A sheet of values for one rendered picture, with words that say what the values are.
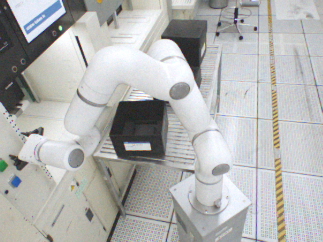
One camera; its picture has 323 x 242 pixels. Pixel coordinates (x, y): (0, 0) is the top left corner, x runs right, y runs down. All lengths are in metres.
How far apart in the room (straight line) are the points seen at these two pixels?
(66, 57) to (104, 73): 0.91
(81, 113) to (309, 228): 1.81
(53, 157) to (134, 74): 0.39
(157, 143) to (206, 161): 0.50
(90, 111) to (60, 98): 1.09
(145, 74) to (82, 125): 0.24
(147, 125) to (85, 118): 0.89
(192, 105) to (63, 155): 0.42
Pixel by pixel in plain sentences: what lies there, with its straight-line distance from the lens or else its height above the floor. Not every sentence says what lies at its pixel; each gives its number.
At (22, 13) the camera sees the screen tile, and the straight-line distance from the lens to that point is 1.15.
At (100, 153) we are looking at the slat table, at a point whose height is 0.76.
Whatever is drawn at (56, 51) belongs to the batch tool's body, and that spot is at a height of 1.24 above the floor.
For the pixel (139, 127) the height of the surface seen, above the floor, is 0.77.
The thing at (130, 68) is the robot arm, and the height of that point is 1.55.
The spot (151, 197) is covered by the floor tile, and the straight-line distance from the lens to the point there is 2.21.
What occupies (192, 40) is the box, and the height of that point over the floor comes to 1.00.
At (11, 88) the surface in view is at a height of 1.04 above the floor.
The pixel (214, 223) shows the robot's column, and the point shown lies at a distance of 1.25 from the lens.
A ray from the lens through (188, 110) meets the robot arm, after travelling 0.80.
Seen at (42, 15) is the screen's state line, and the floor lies 1.52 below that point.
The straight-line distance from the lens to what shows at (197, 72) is 1.84.
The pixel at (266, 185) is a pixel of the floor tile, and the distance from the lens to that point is 2.30.
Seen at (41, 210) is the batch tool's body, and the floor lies 0.87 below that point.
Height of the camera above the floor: 1.90
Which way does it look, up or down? 44 degrees down
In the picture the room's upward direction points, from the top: 8 degrees counter-clockwise
